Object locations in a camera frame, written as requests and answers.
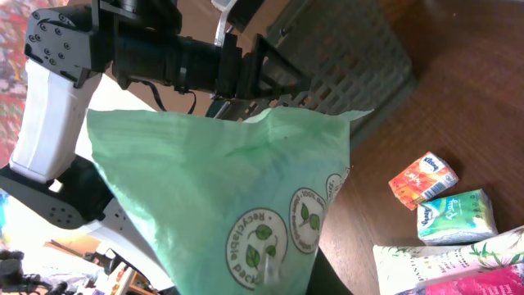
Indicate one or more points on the grey plastic mesh basket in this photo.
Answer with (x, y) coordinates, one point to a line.
(353, 57)

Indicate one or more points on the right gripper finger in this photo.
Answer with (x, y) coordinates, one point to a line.
(324, 280)

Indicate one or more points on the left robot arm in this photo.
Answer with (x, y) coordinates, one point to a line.
(68, 49)

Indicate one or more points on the orange tissue pack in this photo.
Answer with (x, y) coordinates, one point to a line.
(421, 181)

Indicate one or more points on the red purple tissue pack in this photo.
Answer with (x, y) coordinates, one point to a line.
(505, 281)

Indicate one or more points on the green wet wipes pack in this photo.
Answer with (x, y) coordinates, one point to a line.
(228, 207)

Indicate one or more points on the white tube with cork cap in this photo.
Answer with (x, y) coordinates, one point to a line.
(400, 269)

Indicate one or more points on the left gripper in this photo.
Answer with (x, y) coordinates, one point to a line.
(266, 73)

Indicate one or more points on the teal tissue pack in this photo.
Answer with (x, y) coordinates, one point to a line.
(462, 218)

